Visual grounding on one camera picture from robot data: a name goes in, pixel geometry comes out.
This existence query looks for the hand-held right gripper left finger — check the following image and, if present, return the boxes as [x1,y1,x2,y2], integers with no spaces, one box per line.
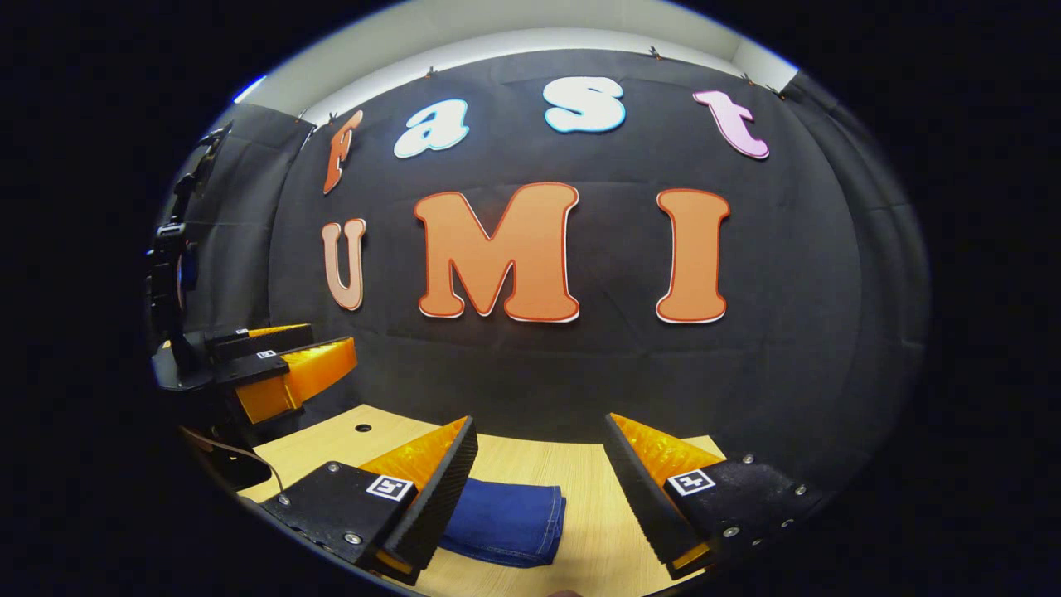
[261,415,480,586]

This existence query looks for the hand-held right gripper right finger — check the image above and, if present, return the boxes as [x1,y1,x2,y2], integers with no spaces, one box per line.
[603,411,826,581]

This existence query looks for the blue jeans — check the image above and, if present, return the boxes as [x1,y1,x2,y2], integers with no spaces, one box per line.
[438,477,567,569]

